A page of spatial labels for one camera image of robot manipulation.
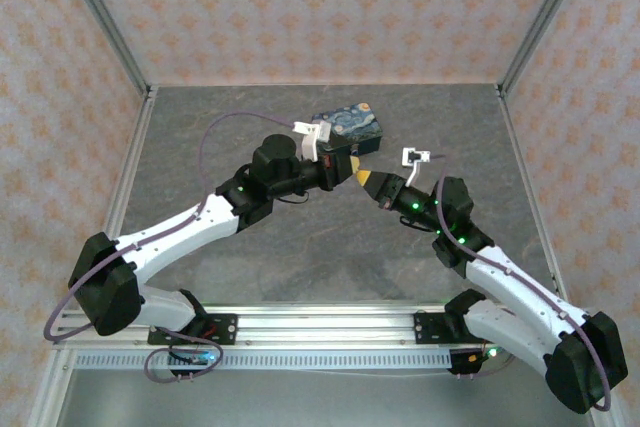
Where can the starry night print box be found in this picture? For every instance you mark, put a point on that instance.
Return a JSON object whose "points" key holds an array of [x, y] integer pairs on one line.
{"points": [[352, 124]]}

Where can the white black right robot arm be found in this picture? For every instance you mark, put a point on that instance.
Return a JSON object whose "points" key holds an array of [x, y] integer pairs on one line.
{"points": [[520, 297]]}

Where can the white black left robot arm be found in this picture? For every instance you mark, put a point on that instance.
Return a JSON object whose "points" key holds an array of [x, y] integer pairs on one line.
{"points": [[165, 242]]}

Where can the aluminium base beam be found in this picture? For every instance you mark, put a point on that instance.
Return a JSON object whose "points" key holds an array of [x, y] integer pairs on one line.
{"points": [[325, 327]]}

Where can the aluminium frame post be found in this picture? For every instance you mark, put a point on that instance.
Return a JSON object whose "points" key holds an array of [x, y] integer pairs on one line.
{"points": [[545, 22], [102, 22]]}

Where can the aluminium table side rail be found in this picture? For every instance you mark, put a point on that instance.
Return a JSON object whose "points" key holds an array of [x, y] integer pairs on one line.
{"points": [[530, 187], [132, 172]]}

